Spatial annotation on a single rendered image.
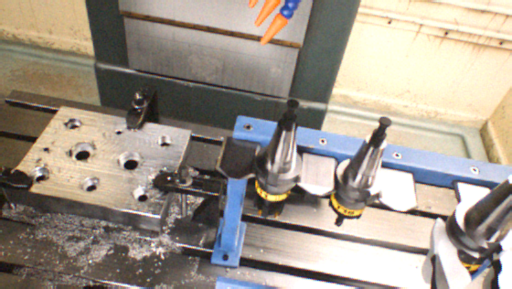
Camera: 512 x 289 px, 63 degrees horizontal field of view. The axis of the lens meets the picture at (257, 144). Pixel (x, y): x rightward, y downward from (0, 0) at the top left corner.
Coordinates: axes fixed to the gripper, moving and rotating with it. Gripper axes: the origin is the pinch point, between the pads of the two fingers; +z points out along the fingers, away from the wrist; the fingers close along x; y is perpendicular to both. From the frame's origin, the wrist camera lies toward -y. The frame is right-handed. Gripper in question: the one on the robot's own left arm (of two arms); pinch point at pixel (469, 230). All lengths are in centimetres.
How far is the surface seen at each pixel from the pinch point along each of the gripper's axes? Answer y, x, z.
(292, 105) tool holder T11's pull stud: -5.6, -22.1, 8.5
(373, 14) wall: 29, 3, 100
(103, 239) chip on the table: 37, -51, 9
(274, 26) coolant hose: -11.4, -25.9, 14.8
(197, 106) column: 50, -45, 63
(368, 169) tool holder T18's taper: 1.1, -10.9, 7.1
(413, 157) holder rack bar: 4.4, -3.1, 14.0
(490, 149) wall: 65, 58, 87
